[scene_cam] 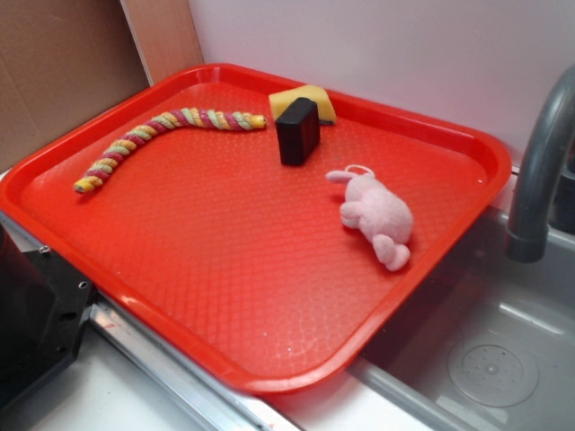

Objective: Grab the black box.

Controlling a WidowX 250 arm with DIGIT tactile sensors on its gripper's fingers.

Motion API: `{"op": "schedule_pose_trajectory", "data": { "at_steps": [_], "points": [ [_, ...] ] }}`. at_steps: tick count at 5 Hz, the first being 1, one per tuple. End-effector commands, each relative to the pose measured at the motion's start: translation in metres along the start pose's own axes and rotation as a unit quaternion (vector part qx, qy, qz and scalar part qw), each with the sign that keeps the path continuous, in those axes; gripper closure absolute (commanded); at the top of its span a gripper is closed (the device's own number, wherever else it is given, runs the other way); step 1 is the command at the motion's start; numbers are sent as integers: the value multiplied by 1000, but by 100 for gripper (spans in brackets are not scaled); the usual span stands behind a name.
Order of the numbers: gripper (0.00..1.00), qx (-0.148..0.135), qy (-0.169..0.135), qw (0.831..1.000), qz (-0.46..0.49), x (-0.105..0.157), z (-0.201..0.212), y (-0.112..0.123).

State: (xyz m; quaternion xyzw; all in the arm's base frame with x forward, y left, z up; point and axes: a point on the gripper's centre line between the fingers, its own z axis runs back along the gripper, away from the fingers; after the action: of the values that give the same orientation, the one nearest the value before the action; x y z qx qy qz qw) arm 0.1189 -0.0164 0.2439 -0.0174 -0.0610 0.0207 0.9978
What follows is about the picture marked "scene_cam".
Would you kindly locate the brown cardboard panel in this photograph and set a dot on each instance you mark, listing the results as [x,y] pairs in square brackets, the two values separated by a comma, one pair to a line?
[62,64]

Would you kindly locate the black box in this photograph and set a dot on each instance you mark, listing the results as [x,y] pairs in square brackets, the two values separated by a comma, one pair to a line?
[298,131]

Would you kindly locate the light wooden board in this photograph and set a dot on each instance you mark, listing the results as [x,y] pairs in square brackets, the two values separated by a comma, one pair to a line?
[165,36]

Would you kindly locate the grey toy faucet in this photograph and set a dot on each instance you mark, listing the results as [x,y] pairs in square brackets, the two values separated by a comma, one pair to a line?
[544,192]

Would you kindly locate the grey toy sink basin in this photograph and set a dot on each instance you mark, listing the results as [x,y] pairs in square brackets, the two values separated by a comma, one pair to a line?
[484,342]

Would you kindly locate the pink plush bunny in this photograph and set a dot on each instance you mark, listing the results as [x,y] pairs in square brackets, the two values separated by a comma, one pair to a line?
[371,208]

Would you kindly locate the red plastic tray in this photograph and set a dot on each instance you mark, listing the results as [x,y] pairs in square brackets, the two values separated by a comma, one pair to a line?
[237,260]

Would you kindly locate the yellow sponge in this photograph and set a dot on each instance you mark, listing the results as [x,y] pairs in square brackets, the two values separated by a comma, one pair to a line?
[280,101]

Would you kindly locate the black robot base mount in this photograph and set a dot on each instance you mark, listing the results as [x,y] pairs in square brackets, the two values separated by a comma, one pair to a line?
[45,303]

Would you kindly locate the multicolour twisted rope toy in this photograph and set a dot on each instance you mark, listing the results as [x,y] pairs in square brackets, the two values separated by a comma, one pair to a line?
[124,146]

